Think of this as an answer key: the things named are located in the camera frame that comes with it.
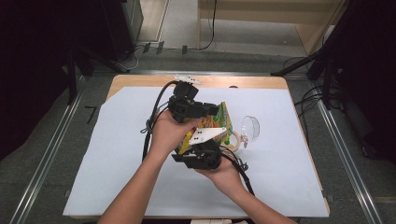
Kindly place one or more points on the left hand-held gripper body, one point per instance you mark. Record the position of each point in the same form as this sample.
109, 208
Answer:
183, 105

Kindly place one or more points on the person's left hand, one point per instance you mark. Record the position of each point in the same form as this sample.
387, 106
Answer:
168, 137

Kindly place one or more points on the yellow sauce pouch green cap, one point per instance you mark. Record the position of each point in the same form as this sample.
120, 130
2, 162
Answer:
222, 119

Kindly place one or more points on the dark curtain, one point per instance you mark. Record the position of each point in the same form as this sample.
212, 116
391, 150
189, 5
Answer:
373, 77
31, 62

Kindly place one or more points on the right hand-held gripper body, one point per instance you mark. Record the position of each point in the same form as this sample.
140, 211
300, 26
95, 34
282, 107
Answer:
202, 155

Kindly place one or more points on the white table mat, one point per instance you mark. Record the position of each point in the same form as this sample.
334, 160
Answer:
274, 174

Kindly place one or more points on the light wooden shelf unit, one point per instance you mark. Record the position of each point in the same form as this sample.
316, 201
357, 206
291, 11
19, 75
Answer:
249, 17

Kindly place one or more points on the metal floor rail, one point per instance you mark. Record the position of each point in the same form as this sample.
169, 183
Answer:
46, 161
233, 73
348, 155

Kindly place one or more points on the black cabinet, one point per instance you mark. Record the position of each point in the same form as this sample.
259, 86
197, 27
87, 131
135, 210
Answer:
118, 28

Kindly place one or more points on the black floor bracket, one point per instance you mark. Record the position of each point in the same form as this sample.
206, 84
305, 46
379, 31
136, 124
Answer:
146, 47
160, 47
184, 49

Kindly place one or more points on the clear glass jar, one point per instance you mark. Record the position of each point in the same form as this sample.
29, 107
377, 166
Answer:
249, 130

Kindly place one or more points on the black metal stand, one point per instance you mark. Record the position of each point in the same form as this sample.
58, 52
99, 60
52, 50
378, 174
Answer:
299, 63
72, 81

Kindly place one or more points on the person's right hand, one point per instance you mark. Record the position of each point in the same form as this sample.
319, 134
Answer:
227, 177

